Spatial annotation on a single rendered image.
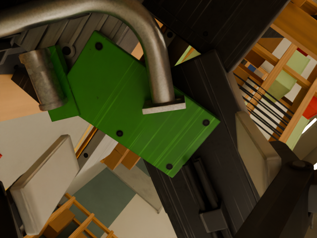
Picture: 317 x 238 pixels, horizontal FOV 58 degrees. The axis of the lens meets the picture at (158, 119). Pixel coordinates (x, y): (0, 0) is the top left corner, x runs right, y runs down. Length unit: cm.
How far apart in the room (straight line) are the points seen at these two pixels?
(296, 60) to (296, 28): 280
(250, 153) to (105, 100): 27
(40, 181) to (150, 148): 26
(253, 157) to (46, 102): 29
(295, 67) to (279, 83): 35
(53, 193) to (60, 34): 28
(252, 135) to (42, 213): 12
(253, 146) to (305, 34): 102
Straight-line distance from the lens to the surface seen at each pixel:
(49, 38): 44
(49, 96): 39
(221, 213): 43
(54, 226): 659
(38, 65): 39
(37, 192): 17
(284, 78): 370
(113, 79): 40
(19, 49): 50
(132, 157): 719
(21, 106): 77
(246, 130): 17
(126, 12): 35
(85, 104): 42
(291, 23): 116
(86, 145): 58
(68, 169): 21
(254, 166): 16
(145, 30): 35
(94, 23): 42
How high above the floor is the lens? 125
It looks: 6 degrees down
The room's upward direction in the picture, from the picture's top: 129 degrees clockwise
